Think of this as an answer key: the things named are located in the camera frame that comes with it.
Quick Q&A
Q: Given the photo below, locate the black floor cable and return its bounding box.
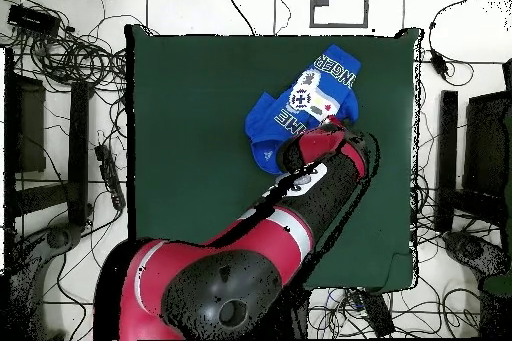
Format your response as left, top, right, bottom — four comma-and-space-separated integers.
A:
272, 0, 293, 36
215, 0, 257, 36

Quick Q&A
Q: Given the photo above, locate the dark green table cloth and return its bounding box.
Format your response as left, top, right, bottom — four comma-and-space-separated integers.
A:
123, 23, 424, 294

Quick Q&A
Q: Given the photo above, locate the black floor stand base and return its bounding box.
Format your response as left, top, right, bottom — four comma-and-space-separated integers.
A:
0, 222, 83, 340
441, 230, 512, 280

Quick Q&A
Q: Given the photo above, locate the grey square floor frame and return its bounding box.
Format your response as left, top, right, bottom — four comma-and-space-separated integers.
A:
309, 0, 370, 29

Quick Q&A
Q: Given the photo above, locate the blue printed t-shirt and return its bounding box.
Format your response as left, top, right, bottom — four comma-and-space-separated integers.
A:
244, 43, 362, 176

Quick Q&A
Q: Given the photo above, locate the black power strip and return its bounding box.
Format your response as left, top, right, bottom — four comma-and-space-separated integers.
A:
94, 143, 127, 211
351, 290, 397, 338

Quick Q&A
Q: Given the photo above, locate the black electronics box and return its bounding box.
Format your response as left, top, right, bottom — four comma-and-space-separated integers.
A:
7, 3, 62, 36

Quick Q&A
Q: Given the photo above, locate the black metal frame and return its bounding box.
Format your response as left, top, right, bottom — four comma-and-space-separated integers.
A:
433, 58, 512, 234
3, 47, 95, 230

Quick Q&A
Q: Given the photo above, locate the black power adapter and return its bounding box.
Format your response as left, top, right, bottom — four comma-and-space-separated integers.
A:
429, 48, 449, 78

